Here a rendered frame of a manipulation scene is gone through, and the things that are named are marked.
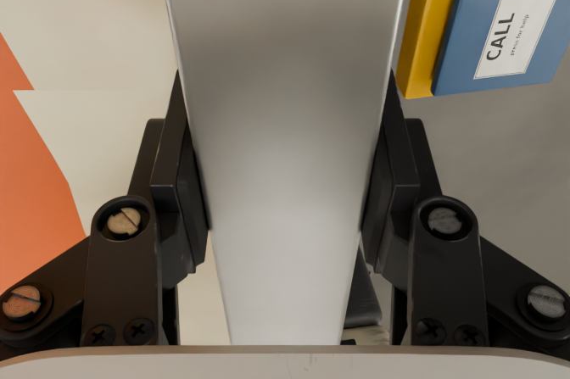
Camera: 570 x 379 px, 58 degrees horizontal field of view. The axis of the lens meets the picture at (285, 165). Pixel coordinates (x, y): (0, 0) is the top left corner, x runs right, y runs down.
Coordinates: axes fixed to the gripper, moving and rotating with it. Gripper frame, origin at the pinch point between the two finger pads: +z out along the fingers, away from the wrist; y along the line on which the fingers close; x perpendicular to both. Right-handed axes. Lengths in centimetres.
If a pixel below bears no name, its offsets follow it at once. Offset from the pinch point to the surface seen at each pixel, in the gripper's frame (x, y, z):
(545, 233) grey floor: -206, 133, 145
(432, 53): -13.4, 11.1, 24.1
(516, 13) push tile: -9.5, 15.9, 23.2
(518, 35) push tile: -11.3, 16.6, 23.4
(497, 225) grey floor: -191, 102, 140
